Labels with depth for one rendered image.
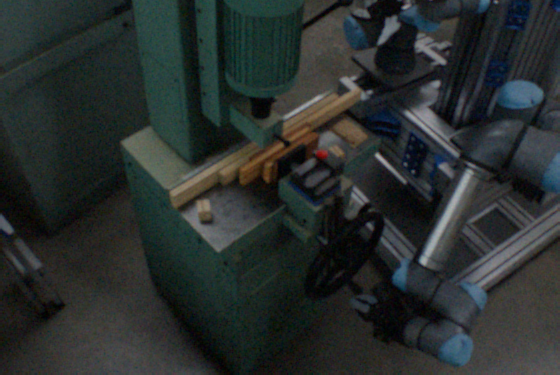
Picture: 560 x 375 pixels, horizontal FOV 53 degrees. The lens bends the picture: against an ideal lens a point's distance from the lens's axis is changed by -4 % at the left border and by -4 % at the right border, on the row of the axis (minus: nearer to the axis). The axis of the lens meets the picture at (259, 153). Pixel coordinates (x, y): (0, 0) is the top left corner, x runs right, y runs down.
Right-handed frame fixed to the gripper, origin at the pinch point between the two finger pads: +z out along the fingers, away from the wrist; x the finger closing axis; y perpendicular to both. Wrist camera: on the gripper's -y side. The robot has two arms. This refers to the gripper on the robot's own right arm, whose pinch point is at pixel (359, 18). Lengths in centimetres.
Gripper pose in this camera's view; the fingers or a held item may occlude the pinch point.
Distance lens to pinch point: 141.3
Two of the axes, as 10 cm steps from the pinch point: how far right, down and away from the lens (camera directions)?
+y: 4.6, -1.4, -8.8
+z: -7.5, 4.7, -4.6
